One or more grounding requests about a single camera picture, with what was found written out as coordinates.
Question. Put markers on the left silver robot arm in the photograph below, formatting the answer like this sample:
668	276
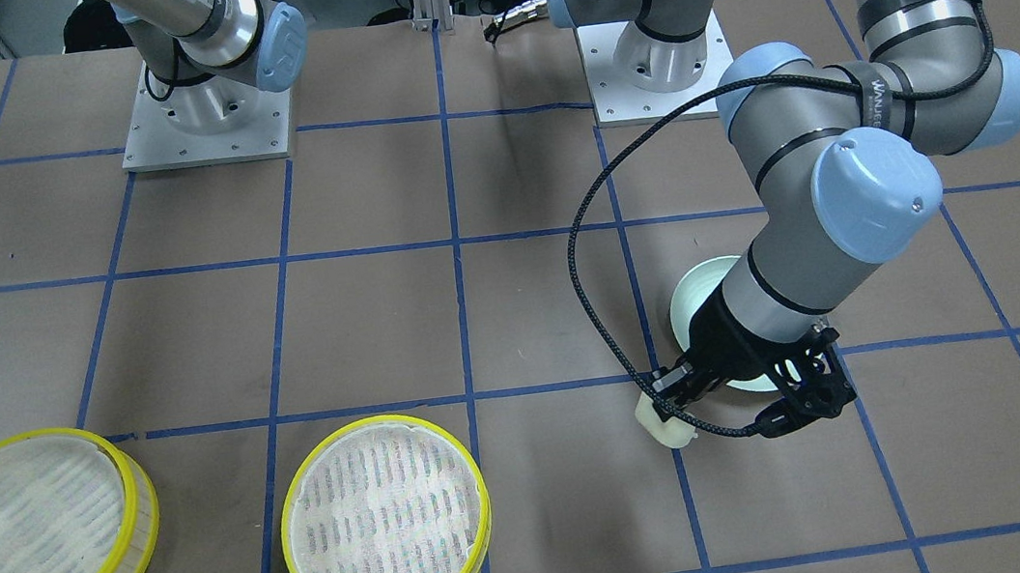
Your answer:
840	157

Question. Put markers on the light green plate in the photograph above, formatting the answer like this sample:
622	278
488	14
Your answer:
693	289

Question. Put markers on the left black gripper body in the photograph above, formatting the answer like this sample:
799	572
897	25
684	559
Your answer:
723	335

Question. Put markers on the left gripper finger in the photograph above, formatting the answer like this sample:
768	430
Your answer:
811	379
679	387

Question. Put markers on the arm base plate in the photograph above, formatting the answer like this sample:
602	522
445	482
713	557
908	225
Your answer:
215	122
635	81

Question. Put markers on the white steamed bun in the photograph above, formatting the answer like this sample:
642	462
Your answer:
670	431

